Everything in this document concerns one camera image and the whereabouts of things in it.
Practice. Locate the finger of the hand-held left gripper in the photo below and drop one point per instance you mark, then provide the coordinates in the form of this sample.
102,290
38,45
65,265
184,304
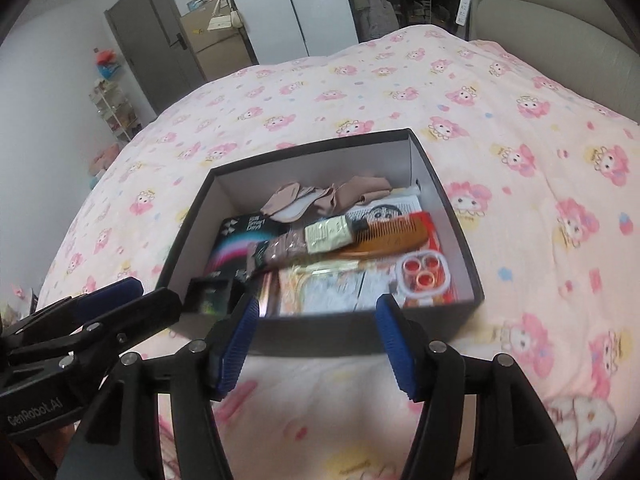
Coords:
145,315
107,297

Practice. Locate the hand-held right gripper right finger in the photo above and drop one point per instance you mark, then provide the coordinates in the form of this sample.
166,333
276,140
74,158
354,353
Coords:
395,345

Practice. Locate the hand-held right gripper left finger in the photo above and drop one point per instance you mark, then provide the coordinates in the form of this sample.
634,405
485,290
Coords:
237,345

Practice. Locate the black cardboard box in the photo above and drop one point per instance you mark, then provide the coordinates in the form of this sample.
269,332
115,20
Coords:
300,335

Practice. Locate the brown wooden comb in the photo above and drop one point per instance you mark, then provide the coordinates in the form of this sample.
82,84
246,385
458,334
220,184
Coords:
400,232

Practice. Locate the small black box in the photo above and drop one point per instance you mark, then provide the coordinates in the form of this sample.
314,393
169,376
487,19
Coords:
215,295

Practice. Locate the clear case with orange rings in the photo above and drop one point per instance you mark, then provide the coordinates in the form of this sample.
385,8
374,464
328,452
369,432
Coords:
425,280

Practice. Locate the pale printed packet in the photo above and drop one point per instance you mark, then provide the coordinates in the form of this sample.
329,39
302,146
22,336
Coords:
325,292

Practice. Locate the black packet with pink arc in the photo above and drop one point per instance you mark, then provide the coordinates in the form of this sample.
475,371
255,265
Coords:
235,245

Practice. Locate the red snack packet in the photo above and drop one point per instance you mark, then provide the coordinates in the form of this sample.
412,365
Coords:
432,227

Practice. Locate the brown tube with yellow label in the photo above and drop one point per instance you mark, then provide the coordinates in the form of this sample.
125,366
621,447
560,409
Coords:
325,235

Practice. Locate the large pink plush toy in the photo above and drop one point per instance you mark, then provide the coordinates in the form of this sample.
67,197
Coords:
104,159

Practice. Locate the white cartoon printed packet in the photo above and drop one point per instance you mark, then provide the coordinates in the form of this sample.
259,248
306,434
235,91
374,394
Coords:
385,206

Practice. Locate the beige sock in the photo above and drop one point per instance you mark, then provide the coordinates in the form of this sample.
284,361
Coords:
357,190
290,202

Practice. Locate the white shelf rack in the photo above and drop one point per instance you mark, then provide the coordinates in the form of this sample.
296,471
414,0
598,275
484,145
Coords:
117,112

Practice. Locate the red and blue toy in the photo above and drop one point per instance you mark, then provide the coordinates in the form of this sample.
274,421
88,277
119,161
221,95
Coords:
106,62

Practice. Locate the pink printed blanket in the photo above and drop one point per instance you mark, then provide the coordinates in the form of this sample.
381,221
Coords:
350,95

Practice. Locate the grey door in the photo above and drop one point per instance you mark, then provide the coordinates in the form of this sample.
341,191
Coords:
150,35

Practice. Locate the brown cabinet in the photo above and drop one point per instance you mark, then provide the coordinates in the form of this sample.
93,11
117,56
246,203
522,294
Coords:
220,52

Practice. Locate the white handbag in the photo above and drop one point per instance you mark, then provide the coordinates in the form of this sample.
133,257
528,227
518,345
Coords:
222,22

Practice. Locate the small blue box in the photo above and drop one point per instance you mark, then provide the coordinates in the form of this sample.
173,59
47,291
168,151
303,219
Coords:
196,4

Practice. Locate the white power strip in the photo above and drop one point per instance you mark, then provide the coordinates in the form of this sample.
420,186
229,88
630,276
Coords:
463,10

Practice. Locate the hanging clothes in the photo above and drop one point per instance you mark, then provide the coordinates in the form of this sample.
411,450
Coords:
400,0

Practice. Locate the white wardrobe panel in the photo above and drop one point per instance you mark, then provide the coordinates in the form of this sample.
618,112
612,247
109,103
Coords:
320,5

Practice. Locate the beige sofa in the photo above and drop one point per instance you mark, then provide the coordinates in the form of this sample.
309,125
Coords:
540,15

